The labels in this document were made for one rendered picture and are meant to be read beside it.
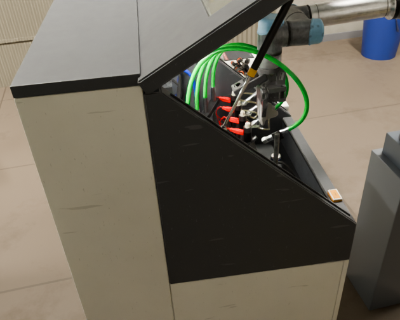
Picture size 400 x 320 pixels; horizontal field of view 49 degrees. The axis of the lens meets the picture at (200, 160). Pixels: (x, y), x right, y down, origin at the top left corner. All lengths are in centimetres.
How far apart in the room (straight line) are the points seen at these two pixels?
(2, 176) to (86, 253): 229
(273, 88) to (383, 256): 103
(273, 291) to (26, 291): 151
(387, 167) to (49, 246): 192
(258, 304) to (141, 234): 52
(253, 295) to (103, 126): 79
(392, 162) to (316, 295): 67
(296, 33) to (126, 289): 92
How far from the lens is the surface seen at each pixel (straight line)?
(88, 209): 120
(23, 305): 259
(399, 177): 190
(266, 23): 134
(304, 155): 167
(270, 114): 148
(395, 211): 197
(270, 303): 159
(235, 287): 149
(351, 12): 154
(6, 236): 300
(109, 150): 109
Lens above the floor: 190
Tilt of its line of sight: 35 degrees down
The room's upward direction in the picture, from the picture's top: 4 degrees counter-clockwise
